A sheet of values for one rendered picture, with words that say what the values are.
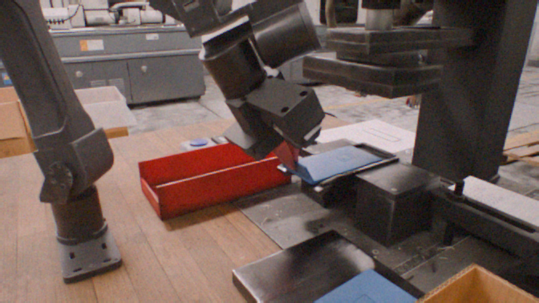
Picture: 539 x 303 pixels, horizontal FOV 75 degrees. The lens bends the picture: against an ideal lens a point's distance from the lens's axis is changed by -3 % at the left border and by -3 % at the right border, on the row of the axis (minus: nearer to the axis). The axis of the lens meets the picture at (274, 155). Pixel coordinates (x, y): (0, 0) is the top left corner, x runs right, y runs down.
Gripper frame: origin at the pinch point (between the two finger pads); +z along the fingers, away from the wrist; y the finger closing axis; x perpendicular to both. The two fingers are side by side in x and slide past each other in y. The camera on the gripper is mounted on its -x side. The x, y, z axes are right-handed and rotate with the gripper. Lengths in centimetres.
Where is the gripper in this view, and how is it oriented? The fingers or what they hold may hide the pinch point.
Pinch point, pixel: (291, 163)
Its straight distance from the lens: 51.1
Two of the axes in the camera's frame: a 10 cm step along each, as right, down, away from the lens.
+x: -5.6, -3.3, 7.6
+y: 7.2, -6.6, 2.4
